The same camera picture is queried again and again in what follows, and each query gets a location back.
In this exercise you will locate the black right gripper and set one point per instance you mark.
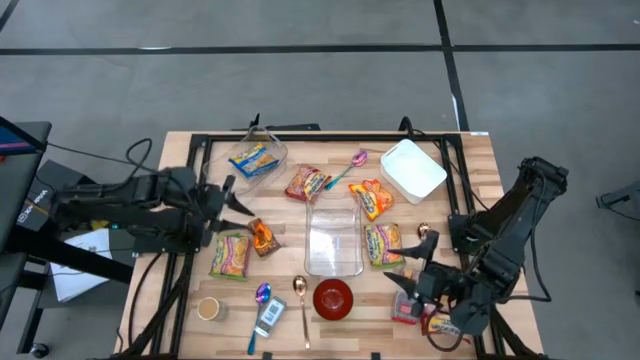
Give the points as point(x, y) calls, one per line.
point(440, 282)

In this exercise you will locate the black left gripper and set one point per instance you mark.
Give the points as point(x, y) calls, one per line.
point(212, 202)

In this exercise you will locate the orange brown snack packet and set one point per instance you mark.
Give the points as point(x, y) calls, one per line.
point(263, 239)

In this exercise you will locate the green pink ramen packet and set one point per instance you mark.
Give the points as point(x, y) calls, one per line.
point(230, 257)

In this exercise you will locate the red grey small box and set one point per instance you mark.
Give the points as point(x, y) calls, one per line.
point(402, 312)

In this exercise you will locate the blue ramen packet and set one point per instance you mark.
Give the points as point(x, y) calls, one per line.
point(255, 161)

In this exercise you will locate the iridescent blue spoon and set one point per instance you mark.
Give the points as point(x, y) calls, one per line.
point(263, 293)

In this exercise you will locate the tan lid can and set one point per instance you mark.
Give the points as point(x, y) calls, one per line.
point(209, 308)

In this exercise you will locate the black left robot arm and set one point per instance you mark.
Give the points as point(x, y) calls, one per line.
point(125, 200)

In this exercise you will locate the red yellow noodle packet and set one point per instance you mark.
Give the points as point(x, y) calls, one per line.
point(382, 245)

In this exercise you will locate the rose gold spoon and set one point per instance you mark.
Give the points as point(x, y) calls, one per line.
point(300, 285)
point(423, 229)

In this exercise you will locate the clear plastic bin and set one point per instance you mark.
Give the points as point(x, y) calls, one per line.
point(220, 170)
point(332, 240)

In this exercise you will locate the orange ramen packet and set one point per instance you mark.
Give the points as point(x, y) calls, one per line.
point(372, 200)

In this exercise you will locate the red black bowl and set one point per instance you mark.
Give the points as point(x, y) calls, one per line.
point(333, 299)

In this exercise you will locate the white plastic bin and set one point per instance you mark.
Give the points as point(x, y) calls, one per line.
point(412, 170)

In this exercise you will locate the black bar behind table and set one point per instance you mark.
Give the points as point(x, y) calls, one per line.
point(295, 127)

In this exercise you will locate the pink teal spoon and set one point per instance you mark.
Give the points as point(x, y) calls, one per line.
point(359, 158)

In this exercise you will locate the black desk leg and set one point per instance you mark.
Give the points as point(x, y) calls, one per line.
point(90, 264)

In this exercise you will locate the white paper sheet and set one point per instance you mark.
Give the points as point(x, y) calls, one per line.
point(75, 280)

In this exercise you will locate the black box white lettering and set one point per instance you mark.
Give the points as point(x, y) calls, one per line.
point(36, 202)

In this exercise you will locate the grey desk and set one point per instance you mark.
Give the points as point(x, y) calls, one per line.
point(15, 190)

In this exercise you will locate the grey chair base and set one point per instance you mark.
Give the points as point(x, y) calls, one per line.
point(627, 200)

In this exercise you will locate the blue screen monitor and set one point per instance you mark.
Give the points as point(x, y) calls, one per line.
point(12, 142)

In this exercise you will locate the black caster wheel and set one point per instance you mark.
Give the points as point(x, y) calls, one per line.
point(40, 350)

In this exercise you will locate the black metal frame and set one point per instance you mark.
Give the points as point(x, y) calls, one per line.
point(325, 137)

